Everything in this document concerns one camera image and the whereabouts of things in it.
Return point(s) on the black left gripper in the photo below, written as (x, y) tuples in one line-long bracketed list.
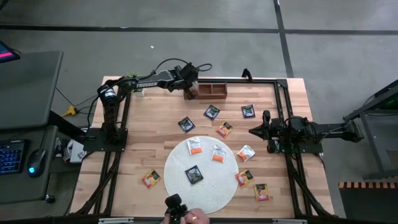
[(186, 76)]

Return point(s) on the backlit computer keyboard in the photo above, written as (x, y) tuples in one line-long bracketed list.
[(11, 157)]

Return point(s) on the brown wooden compartment tray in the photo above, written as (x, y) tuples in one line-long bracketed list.
[(214, 90)]

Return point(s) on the dark grey metal cart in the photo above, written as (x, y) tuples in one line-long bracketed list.
[(373, 137)]

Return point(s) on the small display screen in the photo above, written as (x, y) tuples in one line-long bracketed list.
[(6, 53)]

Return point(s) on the black round knob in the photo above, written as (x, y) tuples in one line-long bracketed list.
[(50, 198)]

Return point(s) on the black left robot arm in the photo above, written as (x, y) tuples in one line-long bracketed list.
[(149, 83)]

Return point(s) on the dark blue tea bag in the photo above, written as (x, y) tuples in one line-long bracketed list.
[(211, 112), (186, 124), (248, 111), (194, 175)]

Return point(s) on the orange red tea bag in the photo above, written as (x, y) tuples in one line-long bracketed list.
[(244, 178), (224, 129), (151, 179), (262, 192)]

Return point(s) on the silver aluminium bracket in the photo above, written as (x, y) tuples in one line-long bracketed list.
[(289, 221), (115, 220)]

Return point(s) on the black aluminium table frame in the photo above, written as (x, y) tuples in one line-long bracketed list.
[(258, 81)]

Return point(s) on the black computer mouse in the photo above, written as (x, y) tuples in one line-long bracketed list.
[(36, 163)]

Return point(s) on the dark panel with striped edge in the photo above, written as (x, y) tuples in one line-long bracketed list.
[(367, 202)]

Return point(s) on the dark grey desk surface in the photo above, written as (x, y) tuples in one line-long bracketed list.
[(28, 90)]

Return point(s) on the yellow power plug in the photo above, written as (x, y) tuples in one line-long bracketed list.
[(71, 111)]

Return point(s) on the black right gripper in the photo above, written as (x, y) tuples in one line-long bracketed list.
[(270, 130)]

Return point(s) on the white orange tea bag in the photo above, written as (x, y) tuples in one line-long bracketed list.
[(246, 152), (218, 153), (194, 145)]

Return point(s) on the white cardboard box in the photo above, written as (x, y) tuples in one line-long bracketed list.
[(76, 154)]

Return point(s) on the white round woven placemat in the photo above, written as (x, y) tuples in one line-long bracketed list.
[(211, 193)]

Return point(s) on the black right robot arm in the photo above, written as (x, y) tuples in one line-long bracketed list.
[(326, 130)]

